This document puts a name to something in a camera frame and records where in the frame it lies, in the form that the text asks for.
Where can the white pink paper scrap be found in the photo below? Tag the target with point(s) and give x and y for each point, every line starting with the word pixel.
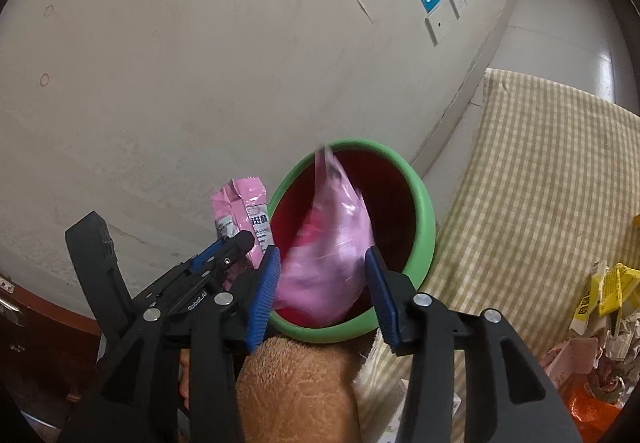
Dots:
pixel 576 356

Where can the yellow paper packet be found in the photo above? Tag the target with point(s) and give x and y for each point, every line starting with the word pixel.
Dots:
pixel 610 291

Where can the white wall switch plate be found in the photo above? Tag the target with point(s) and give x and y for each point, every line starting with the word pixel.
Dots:
pixel 438 26

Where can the orange plastic bag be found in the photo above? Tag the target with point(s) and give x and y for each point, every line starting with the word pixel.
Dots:
pixel 591 416

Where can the pink snack bag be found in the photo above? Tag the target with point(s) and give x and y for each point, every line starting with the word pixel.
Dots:
pixel 323 272

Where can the pink sachet packet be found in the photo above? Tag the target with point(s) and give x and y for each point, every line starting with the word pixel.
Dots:
pixel 242 205

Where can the white wall socket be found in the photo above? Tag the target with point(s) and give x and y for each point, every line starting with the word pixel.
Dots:
pixel 458 7

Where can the green red trash bin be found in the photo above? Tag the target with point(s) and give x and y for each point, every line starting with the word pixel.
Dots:
pixel 402 218

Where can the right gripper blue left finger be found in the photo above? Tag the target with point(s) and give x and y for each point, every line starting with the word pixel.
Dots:
pixel 227 327

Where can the orange plush towel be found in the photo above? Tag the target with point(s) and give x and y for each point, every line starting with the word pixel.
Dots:
pixel 292 392

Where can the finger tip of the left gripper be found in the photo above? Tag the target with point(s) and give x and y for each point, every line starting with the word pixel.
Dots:
pixel 222 254

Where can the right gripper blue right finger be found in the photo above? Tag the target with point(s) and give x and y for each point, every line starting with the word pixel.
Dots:
pixel 509 397

